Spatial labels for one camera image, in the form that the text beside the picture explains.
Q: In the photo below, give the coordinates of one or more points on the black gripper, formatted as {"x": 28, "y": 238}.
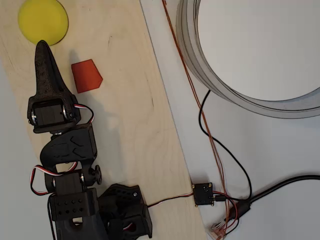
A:
{"x": 49, "y": 113}

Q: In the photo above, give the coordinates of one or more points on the yellow round sponge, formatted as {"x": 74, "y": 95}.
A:
{"x": 42, "y": 20}

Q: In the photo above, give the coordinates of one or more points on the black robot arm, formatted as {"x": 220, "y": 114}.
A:
{"x": 72, "y": 207}

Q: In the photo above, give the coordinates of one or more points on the red trapezoid block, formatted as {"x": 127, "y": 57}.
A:
{"x": 86, "y": 76}

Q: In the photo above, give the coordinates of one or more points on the light plywood board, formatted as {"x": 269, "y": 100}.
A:
{"x": 125, "y": 100}

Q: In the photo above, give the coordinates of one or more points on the black controller board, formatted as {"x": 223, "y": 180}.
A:
{"x": 202, "y": 194}

